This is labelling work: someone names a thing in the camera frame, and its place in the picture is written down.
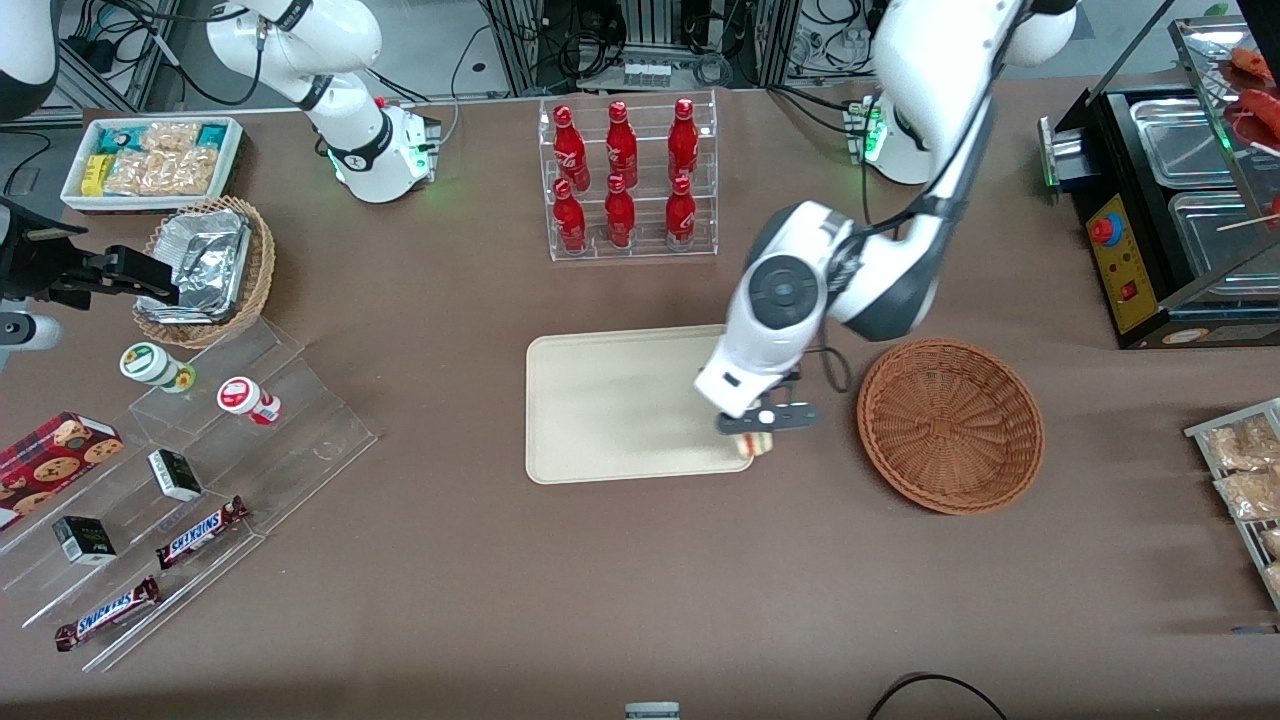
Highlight small black box white label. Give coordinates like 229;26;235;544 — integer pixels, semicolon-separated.
148;449;205;503

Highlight white rectangular snack tray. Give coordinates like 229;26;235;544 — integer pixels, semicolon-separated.
60;116;244;214

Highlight red cola bottle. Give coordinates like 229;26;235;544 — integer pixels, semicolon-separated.
667;97;700;184
552;104;591;191
605;100;639;189
552;178;589;254
604;173;637;250
664;175;698;252

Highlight red plaid cookie box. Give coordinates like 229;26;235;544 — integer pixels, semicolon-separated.
0;411;126;532

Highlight silver aluminium foil tray stack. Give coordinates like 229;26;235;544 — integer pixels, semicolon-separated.
135;208;253;326

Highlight black cable loop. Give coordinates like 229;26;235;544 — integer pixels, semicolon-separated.
865;673;1009;720

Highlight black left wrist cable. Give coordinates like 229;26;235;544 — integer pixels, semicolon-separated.
800;95;993;397

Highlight red lid white cup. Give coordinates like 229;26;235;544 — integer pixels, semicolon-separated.
217;376;284;428

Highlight large clear cracker bag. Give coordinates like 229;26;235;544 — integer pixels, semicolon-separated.
103;148;219;198

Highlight small clear cracker bag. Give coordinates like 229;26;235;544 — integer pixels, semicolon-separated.
140;121;202;153

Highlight green lid sunflower cup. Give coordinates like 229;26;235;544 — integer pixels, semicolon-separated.
120;342;197;395

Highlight clear bag of biscuits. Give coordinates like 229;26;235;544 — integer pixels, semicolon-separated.
1213;469;1280;522
1203;414;1280;472

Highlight cream plastic serving tray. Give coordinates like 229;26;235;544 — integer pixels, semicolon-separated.
525;323;756;486

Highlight grey metal snack tray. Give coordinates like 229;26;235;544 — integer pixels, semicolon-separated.
1184;398;1280;611

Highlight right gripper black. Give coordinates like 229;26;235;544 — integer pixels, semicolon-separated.
0;198;182;309

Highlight clear acrylic bottle rack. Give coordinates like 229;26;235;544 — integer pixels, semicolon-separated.
538;88;719;263

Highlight clear acrylic stepped display stand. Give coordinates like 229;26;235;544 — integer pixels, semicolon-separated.
0;315;379;673

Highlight stainless steel food pan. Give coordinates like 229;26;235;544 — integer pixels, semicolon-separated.
1130;97;1241;191
1167;190;1280;301

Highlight brown round wicker basket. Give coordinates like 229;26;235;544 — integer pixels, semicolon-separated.
856;338;1046;517

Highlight small black box Face print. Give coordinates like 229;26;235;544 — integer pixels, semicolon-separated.
52;515;119;567

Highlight light tan wicker basket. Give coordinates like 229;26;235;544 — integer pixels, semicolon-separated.
132;195;277;350

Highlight black hot food warmer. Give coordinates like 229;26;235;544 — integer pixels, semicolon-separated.
1038;15;1280;351

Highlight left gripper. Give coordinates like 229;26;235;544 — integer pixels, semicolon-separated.
695;333;822;438

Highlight Snickers chocolate bar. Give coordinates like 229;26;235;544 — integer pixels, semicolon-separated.
54;576;163;653
155;496;252;571

